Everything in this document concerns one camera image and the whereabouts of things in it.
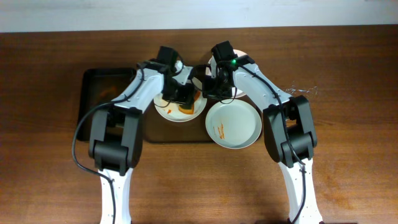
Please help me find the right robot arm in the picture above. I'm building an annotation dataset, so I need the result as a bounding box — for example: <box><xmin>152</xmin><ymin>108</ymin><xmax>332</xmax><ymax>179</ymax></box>
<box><xmin>203</xmin><ymin>41</ymin><xmax>323</xmax><ymax>223</ymax></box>

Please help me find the large brown tray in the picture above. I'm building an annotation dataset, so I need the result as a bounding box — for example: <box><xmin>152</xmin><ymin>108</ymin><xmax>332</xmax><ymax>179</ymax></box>
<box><xmin>140</xmin><ymin>65</ymin><xmax>263</xmax><ymax>144</ymax></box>

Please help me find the small black tray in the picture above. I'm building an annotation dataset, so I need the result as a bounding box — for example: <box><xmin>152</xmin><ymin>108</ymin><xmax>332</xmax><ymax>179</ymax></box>
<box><xmin>78</xmin><ymin>67</ymin><xmax>136</xmax><ymax>140</ymax></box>

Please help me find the orange green sponge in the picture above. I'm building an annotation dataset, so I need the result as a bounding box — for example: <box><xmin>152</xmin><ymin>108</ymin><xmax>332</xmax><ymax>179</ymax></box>
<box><xmin>178</xmin><ymin>91</ymin><xmax>201</xmax><ymax>114</ymax></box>

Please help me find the white plate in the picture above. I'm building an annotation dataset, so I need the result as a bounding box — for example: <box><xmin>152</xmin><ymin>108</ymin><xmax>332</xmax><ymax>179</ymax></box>
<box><xmin>153</xmin><ymin>78</ymin><xmax>207</xmax><ymax>122</ymax></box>
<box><xmin>205</xmin><ymin>100</ymin><xmax>262</xmax><ymax>149</ymax></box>
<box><xmin>211</xmin><ymin>47</ymin><xmax>254</xmax><ymax>99</ymax></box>

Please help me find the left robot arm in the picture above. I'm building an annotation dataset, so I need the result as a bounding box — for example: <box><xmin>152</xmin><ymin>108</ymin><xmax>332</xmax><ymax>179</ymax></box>
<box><xmin>89</xmin><ymin>46</ymin><xmax>195</xmax><ymax>223</ymax></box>

